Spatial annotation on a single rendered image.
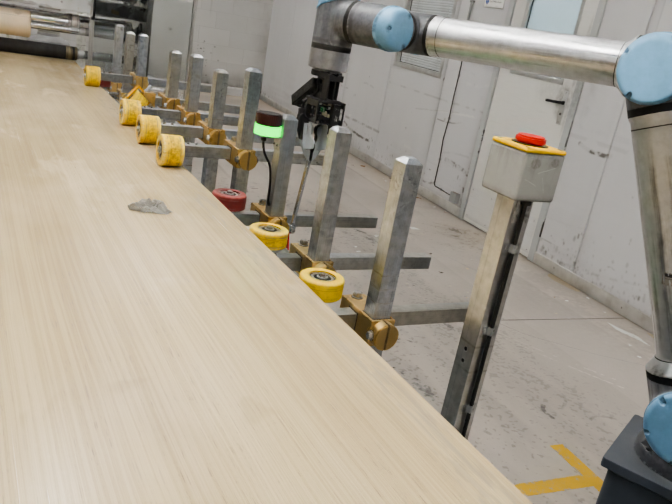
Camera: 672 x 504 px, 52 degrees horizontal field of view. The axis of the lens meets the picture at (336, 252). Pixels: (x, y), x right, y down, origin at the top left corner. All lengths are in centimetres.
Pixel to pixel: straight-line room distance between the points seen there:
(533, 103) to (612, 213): 108
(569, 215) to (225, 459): 410
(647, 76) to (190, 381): 86
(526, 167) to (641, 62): 41
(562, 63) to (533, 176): 58
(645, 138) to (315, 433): 77
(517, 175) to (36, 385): 62
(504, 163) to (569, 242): 375
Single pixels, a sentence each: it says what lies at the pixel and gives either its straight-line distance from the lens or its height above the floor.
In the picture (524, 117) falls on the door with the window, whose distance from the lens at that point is 514.
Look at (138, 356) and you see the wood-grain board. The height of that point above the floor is 90.
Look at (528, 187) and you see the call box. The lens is 92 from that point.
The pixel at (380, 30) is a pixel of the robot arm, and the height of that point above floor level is 132.
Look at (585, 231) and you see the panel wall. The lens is 458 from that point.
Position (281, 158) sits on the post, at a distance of 160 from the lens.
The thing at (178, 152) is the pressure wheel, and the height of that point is 95.
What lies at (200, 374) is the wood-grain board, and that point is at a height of 90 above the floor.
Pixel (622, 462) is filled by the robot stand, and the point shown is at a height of 60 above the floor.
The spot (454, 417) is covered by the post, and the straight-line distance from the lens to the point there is 106.
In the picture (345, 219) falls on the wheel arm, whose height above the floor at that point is 85.
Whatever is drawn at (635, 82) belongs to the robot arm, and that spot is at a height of 132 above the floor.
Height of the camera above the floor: 133
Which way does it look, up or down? 18 degrees down
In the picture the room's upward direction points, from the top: 11 degrees clockwise
